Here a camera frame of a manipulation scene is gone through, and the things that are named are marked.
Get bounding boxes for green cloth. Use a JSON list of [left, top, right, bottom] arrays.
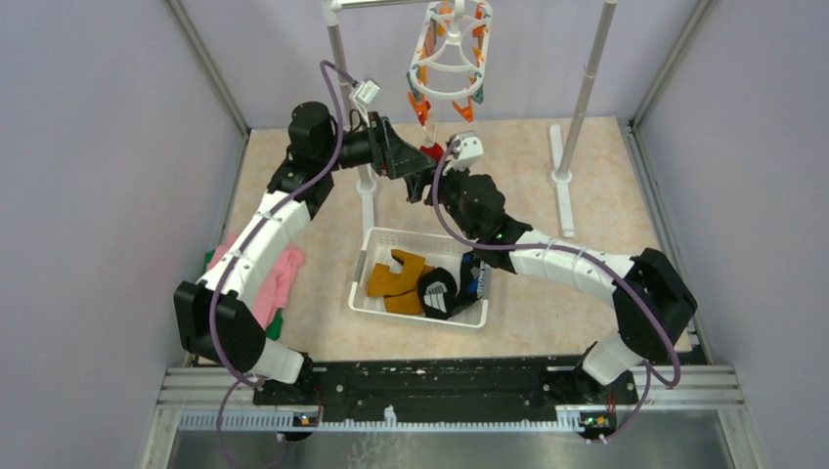
[[200, 250, 286, 343]]

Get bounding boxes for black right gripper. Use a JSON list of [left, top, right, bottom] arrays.
[[405, 156, 479, 241]]

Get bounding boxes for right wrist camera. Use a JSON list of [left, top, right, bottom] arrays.
[[443, 131, 484, 175]]

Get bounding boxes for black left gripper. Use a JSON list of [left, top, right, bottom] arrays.
[[320, 110, 435, 179]]

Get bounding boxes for black sock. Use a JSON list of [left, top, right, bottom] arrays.
[[416, 251, 486, 320]]

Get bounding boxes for orange clothespin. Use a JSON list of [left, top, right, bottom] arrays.
[[408, 92, 431, 127]]

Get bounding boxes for white plastic clip hanger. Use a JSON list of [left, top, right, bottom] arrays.
[[406, 1, 494, 104]]

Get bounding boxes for white cable duct strip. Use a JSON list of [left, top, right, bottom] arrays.
[[178, 407, 585, 433]]

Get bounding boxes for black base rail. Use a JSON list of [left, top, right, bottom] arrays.
[[253, 356, 638, 423]]

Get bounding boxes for mustard yellow sock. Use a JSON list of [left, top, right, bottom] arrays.
[[367, 249, 434, 297], [383, 290, 423, 316]]

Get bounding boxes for white plastic basket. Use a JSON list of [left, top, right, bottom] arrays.
[[349, 228, 492, 332]]

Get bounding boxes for white metal drying rack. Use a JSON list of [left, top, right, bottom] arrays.
[[322, 1, 618, 238]]

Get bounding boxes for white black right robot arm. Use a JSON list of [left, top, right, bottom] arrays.
[[404, 169, 697, 403]]

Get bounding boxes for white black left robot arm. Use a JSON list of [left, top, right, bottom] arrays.
[[173, 102, 436, 404]]

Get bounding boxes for pink cloth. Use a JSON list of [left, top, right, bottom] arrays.
[[210, 234, 307, 328]]

